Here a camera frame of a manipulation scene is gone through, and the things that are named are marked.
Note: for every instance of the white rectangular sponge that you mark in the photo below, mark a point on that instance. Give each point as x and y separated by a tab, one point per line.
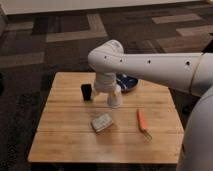
101	122

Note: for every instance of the wooden table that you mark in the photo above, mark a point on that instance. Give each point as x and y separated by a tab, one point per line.
65	134

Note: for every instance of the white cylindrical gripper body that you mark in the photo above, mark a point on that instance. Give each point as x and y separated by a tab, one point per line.
105	83

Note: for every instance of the dark blue bowl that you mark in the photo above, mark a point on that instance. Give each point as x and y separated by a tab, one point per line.
126	83

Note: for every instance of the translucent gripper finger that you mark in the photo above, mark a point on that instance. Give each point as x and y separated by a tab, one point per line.
94	93
117	92

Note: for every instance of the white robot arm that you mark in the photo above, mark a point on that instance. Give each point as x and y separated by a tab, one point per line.
186	72

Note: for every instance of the orange carrot toy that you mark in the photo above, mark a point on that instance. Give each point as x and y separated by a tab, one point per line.
142	125

